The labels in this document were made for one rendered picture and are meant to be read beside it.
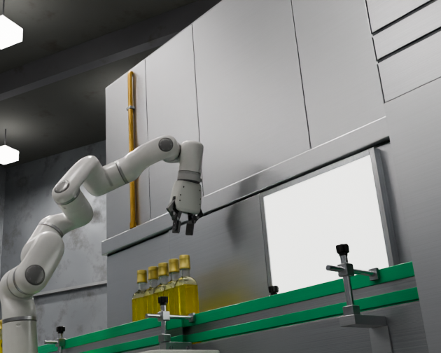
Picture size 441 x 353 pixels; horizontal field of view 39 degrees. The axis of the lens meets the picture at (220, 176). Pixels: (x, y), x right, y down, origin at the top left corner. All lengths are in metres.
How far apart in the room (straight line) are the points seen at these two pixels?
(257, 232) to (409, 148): 0.82
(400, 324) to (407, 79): 0.50
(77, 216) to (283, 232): 0.64
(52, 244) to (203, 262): 0.52
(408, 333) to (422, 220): 0.29
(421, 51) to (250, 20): 1.08
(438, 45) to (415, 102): 0.11
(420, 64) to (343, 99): 0.62
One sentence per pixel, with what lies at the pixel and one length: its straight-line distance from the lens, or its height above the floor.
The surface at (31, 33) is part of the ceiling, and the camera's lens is 11.28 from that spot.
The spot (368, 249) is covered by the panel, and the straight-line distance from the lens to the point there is 1.65.
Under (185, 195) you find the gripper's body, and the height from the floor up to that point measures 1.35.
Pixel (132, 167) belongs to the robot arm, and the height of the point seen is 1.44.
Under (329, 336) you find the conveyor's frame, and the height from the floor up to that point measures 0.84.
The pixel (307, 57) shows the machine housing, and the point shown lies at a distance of 1.98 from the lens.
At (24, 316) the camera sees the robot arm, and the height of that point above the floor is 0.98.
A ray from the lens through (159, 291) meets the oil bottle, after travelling 2.02.
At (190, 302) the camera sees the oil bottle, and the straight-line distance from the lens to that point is 1.92.
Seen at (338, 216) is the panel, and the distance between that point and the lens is 1.72.
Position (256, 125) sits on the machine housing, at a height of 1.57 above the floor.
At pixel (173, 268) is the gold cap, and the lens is 2.00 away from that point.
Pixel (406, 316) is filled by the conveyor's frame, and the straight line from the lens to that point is 1.36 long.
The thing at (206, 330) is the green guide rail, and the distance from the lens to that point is 1.81.
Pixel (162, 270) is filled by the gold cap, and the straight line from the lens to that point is 2.05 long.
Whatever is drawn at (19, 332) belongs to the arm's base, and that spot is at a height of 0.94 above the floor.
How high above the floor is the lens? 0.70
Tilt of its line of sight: 21 degrees up
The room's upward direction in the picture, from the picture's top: 4 degrees counter-clockwise
